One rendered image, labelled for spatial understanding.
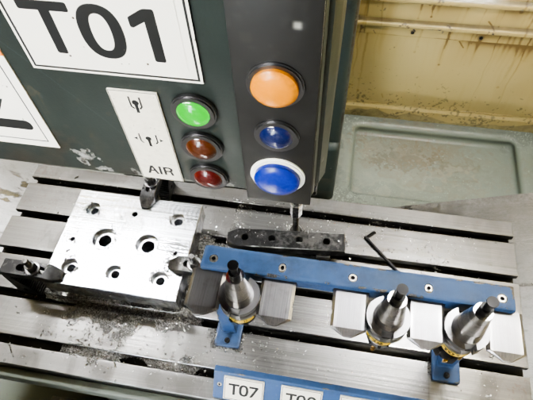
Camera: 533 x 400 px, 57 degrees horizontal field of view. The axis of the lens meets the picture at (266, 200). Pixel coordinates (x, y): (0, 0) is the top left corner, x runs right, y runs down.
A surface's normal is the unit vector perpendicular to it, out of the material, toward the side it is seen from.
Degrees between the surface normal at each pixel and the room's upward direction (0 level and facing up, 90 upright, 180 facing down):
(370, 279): 0
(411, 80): 90
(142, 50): 90
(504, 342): 0
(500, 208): 25
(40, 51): 90
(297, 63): 90
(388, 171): 0
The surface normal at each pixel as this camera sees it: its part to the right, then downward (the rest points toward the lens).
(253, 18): -0.17, 0.83
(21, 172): 0.37, -0.44
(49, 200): -0.04, -0.54
